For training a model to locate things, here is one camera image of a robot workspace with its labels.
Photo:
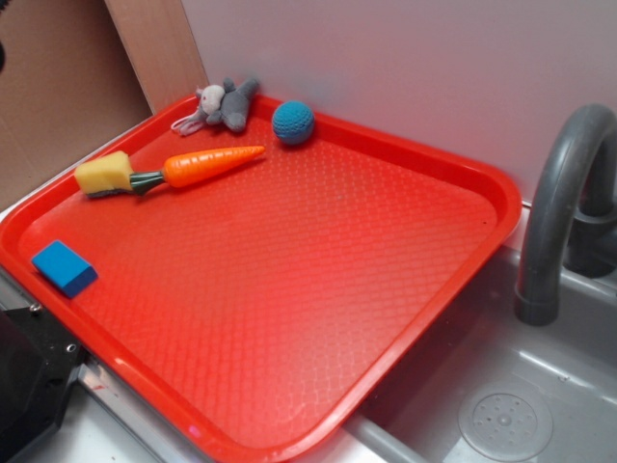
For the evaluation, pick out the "orange toy carrot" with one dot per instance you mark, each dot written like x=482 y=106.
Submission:
x=193 y=167

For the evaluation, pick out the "red plastic tray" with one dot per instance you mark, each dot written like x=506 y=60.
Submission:
x=256 y=310

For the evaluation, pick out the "blue crocheted ball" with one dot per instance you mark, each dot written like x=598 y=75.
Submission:
x=293 y=122

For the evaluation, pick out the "grey plush mouse toy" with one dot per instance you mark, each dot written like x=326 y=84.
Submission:
x=225 y=104

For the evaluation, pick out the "yellow sponge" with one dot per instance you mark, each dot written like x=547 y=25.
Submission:
x=106 y=175

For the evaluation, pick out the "grey plastic sink basin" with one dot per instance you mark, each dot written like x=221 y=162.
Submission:
x=481 y=386

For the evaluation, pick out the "blue rectangular block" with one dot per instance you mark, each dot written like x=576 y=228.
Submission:
x=64 y=268

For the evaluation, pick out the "brown cardboard panel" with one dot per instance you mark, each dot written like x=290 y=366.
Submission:
x=67 y=88

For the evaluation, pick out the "grey toy faucet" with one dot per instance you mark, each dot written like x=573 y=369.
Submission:
x=572 y=220

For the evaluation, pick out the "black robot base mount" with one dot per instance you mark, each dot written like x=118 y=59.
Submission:
x=40 y=359

